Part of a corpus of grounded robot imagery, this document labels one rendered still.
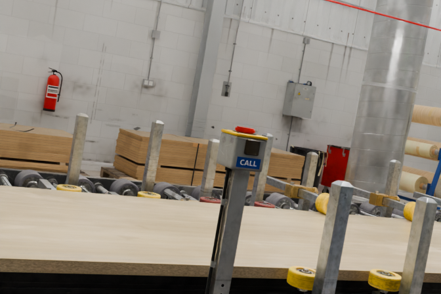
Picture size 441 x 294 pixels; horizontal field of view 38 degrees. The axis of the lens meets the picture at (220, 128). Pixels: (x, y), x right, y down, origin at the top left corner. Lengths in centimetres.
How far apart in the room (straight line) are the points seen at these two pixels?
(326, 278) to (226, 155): 37
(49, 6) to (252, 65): 311
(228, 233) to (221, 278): 9
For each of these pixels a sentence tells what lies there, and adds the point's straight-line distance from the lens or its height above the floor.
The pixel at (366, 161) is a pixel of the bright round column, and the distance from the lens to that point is 567.
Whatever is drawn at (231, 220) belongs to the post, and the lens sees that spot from 126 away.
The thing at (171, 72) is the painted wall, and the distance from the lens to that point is 899.
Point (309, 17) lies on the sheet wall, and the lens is 1020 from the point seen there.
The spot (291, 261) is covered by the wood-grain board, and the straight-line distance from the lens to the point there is 166.
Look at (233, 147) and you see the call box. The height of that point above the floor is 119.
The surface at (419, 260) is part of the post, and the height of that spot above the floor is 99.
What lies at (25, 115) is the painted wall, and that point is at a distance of 840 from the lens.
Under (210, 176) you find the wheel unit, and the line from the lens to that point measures 245.
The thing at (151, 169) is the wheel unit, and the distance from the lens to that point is 235.
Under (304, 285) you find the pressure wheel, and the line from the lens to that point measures 154.
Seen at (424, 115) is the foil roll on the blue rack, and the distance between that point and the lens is 901.
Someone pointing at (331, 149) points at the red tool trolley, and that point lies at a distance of 1009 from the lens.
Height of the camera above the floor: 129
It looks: 3 degrees down
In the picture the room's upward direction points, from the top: 10 degrees clockwise
